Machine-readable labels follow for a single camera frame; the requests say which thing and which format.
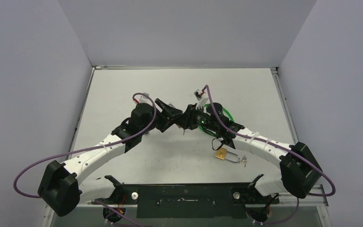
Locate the long-shackle brass padlock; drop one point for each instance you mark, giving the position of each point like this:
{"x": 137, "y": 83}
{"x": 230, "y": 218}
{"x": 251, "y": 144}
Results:
{"x": 224, "y": 154}

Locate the keys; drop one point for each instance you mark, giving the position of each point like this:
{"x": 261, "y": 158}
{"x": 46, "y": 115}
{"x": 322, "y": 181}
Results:
{"x": 243, "y": 160}

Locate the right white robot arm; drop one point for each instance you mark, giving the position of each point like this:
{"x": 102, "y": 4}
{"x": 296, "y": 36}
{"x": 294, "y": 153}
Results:
{"x": 299, "y": 170}

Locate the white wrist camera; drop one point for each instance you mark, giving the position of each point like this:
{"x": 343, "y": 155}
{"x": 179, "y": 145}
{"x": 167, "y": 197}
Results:
{"x": 202, "y": 98}
{"x": 144, "y": 99}

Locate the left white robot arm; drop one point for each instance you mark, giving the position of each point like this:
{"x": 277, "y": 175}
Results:
{"x": 61, "y": 185}

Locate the green cable lock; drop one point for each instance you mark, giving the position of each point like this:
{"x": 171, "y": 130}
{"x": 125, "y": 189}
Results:
{"x": 211, "y": 133}

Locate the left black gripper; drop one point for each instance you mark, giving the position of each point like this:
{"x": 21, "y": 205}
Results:
{"x": 167, "y": 112}

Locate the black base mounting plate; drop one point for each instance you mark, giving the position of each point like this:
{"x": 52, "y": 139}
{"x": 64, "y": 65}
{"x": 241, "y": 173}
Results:
{"x": 194, "y": 200}

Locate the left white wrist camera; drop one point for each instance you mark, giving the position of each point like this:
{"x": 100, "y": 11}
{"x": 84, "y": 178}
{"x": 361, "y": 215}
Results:
{"x": 144, "y": 99}

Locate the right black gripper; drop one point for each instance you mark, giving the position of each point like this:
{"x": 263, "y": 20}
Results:
{"x": 191, "y": 116}

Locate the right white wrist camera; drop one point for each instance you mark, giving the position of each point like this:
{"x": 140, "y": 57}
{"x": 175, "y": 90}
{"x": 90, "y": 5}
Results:
{"x": 202, "y": 98}

